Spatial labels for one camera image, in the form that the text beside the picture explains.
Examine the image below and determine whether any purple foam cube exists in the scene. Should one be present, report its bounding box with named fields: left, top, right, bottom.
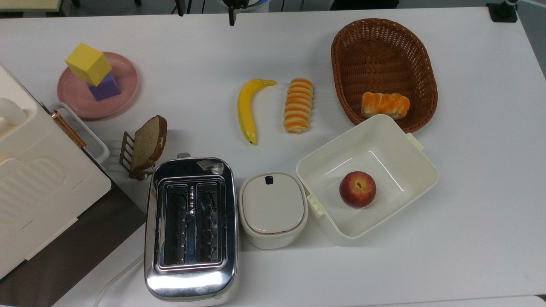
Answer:
left=87, top=72, right=121, bottom=102

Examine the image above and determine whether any brown wicker basket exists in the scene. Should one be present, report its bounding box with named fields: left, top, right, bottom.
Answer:
left=331, top=18, right=439, bottom=133

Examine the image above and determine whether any yellow foam cube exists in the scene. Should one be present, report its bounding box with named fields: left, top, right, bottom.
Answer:
left=65, top=43, right=112, bottom=87

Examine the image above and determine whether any small white lidded container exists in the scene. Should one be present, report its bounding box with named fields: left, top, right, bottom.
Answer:
left=238, top=171, right=309, bottom=250

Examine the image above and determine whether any yellow toy banana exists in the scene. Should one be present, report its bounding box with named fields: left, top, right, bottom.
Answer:
left=237, top=78, right=277, bottom=145

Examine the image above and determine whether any long striped bread roll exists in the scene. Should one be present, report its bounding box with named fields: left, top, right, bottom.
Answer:
left=283, top=78, right=314, bottom=134

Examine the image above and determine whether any white toaster power cable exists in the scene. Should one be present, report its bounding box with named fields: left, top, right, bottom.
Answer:
left=93, top=254, right=145, bottom=307

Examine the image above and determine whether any short orange bread loaf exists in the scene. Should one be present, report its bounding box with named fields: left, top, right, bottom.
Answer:
left=361, top=92, right=410, bottom=120

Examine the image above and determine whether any pink round plate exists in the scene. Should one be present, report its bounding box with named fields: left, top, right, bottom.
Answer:
left=57, top=52, right=139, bottom=121

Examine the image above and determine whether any large cream storage box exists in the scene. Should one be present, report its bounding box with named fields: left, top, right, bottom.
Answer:
left=0, top=64, right=112, bottom=280

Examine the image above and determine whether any brown bread slice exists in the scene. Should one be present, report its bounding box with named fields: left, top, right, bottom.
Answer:
left=129, top=115, right=168, bottom=180

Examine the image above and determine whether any bronze toast rack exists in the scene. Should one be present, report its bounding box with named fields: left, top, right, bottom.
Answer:
left=119, top=131, right=156, bottom=182

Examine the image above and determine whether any open white plastic container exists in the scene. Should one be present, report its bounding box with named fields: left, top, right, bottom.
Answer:
left=296, top=114, right=439, bottom=246

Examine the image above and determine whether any silver two-slot toaster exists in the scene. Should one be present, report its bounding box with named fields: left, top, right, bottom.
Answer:
left=144, top=153, right=238, bottom=304

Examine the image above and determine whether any copper box latch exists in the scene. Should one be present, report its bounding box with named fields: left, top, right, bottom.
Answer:
left=52, top=110, right=87, bottom=148

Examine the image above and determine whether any yellowish wooden desk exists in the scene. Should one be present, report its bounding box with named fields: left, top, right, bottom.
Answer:
left=0, top=0, right=61, bottom=13

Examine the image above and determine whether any white rail handle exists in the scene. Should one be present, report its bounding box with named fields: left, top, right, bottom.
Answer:
left=48, top=102, right=110, bottom=172

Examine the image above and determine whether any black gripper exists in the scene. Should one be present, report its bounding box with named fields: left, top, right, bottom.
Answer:
left=226, top=0, right=249, bottom=26

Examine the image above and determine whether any red apple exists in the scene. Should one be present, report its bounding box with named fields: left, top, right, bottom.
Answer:
left=339, top=171, right=377, bottom=209

